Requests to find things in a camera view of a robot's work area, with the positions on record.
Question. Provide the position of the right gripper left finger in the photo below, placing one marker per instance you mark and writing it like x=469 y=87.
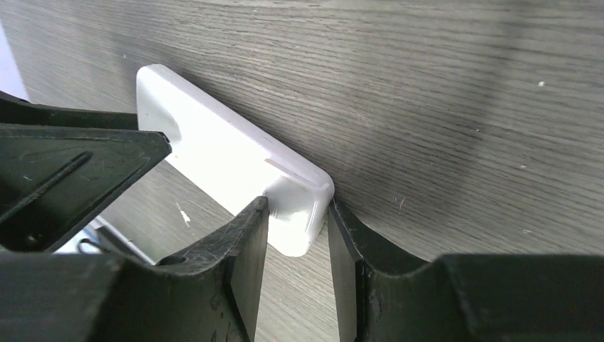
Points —
x=208 y=291

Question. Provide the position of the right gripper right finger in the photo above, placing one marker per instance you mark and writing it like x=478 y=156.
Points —
x=384 y=293

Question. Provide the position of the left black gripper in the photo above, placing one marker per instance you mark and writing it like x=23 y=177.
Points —
x=61 y=167

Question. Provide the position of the white remote control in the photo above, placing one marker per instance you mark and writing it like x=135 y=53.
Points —
x=232 y=160

